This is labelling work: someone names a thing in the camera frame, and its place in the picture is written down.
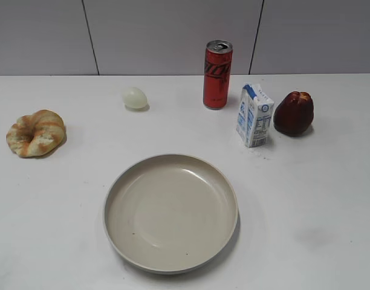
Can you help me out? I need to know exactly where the white blue milk carton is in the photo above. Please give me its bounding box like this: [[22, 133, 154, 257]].
[[236, 83, 274, 147]]

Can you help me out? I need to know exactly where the beige round plate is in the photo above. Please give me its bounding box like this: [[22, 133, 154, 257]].
[[103, 154, 239, 275]]

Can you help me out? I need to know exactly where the white egg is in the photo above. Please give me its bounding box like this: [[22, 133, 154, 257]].
[[122, 87, 148, 109]]

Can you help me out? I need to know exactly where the red soda can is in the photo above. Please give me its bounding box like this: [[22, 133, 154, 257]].
[[203, 40, 233, 109]]

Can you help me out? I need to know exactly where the dark red wax apple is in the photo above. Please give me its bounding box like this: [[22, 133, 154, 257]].
[[273, 91, 314, 136]]

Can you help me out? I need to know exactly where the twisted bread roll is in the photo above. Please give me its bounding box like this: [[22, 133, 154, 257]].
[[6, 109, 66, 158]]

